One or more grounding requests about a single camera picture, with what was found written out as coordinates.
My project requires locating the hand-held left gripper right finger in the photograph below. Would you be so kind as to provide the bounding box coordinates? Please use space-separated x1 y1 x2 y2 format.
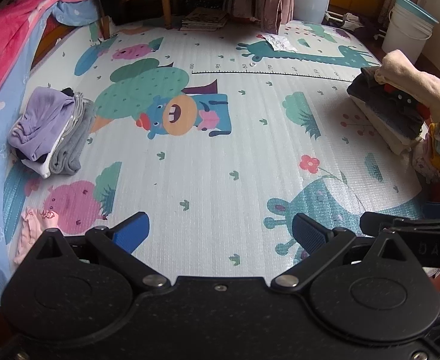
270 213 421 293

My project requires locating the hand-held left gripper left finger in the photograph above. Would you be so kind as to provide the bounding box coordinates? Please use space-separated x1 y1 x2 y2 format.
26 212 171 293

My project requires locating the cartoon printed play mat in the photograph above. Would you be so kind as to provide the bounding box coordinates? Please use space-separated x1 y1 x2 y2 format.
2 20 431 282

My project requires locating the pink small garment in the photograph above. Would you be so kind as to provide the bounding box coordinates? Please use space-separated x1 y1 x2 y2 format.
14 207 61 267

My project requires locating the grey folded garment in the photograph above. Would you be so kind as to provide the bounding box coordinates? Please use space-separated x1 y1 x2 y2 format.
49 92 96 176

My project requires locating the small white folded garment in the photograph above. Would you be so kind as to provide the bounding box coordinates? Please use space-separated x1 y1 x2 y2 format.
21 157 51 179

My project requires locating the cream folded garment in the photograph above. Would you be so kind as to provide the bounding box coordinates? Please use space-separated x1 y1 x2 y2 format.
374 49 440 121

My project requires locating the purple folded garment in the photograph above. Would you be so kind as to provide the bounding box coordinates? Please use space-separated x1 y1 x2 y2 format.
9 86 78 161

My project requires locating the white bucket with teal rim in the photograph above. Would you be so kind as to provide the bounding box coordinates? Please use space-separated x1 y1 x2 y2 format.
381 0 440 65

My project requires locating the white rag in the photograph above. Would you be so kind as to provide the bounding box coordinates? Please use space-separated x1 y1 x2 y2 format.
327 11 365 32

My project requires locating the stack of magazines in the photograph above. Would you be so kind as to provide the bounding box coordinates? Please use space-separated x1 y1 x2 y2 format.
180 7 230 32

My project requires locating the pink printed blanket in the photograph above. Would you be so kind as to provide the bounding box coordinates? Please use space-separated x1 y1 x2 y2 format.
0 0 95 117

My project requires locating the wooden chair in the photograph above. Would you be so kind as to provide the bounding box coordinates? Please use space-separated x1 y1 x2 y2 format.
98 0 173 40

